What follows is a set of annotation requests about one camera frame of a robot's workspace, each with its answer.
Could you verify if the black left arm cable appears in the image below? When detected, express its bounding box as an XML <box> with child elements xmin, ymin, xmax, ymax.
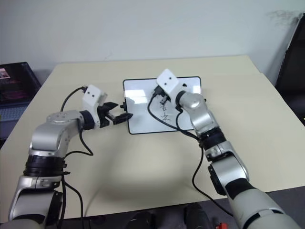
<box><xmin>57</xmin><ymin>86</ymin><xmax>95</xmax><ymax>224</ymax></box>

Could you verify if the dark printed box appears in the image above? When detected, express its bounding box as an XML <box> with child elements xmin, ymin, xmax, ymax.
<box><xmin>0</xmin><ymin>62</ymin><xmax>42</xmax><ymax>104</ymax></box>

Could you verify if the black-framed whiteboard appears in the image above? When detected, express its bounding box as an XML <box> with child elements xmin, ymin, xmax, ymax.
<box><xmin>122</xmin><ymin>76</ymin><xmax>203</xmax><ymax>135</ymax></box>

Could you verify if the grey laptop keyboard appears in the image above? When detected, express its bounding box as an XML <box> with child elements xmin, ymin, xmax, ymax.
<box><xmin>0</xmin><ymin>101</ymin><xmax>31</xmax><ymax>140</ymax></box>

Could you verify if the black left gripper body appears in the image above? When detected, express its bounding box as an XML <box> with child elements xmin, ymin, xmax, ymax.
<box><xmin>96</xmin><ymin>106</ymin><xmax>116</xmax><ymax>128</ymax></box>

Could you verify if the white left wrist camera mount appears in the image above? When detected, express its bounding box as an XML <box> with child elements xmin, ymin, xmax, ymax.
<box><xmin>81</xmin><ymin>84</ymin><xmax>108</xmax><ymax>124</ymax></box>

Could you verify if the black office chair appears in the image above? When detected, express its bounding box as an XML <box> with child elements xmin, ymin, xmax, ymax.
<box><xmin>274</xmin><ymin>13</ymin><xmax>305</xmax><ymax>125</ymax></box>

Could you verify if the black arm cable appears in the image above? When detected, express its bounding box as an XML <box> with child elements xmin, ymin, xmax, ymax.
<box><xmin>147</xmin><ymin>90</ymin><xmax>235</xmax><ymax>218</ymax></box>
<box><xmin>57</xmin><ymin>86</ymin><xmax>95</xmax><ymax>224</ymax></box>

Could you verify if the dark rounded shape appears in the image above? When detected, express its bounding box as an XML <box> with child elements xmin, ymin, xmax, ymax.
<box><xmin>184</xmin><ymin>203</ymin><xmax>214</xmax><ymax>229</ymax></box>

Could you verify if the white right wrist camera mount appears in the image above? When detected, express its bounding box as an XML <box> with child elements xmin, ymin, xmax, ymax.
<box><xmin>156</xmin><ymin>68</ymin><xmax>179</xmax><ymax>96</ymax></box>

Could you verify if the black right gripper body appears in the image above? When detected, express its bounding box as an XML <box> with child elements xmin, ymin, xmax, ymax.
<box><xmin>152</xmin><ymin>84</ymin><xmax>172</xmax><ymax>100</ymax></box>

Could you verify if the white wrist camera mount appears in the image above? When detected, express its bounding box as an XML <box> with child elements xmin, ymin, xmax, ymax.
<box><xmin>81</xmin><ymin>84</ymin><xmax>108</xmax><ymax>124</ymax></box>
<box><xmin>156</xmin><ymin>68</ymin><xmax>179</xmax><ymax>96</ymax></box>

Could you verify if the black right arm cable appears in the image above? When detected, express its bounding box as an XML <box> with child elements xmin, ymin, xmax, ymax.
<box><xmin>147</xmin><ymin>90</ymin><xmax>235</xmax><ymax>218</ymax></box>

